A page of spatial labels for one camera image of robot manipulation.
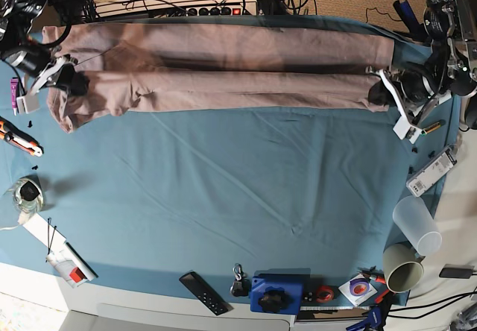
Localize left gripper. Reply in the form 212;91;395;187
366;66;439;122

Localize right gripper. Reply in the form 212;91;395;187
5;45;89;96

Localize pink T-shirt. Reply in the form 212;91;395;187
46;23;394;133

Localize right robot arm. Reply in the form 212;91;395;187
1;0;89;97

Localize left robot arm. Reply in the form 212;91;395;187
391;0;476;130

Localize purple glue tube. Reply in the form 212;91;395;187
10;78;19;116

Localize white black marker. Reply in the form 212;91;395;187
437;91;452;105

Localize green gold battery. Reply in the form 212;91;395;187
421;120;446;136

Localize orange utility knife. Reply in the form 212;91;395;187
1;118;43;157

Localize clear tape roll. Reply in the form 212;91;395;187
5;177;44;213

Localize translucent plastic cup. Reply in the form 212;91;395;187
393;195;443;256

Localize black power strip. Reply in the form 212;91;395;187
182;4;257;16

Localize white paper box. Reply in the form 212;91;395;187
23;213;66;252

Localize blue table cloth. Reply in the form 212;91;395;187
1;16;460;299

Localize white tube red cap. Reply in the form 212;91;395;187
46;242;98;288

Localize black power adapter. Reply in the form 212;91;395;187
439;266;476;280

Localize white purple disc packet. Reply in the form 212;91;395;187
338;274;377;306

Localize red tape roll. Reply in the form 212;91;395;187
316;286;335;303

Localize blue clamp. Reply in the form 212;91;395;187
346;306;390;331

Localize blue block black knob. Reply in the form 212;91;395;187
250;274;304;315

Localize black remote control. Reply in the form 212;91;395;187
179;271;230;316

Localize black cable ties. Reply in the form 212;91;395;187
47;217;57;254

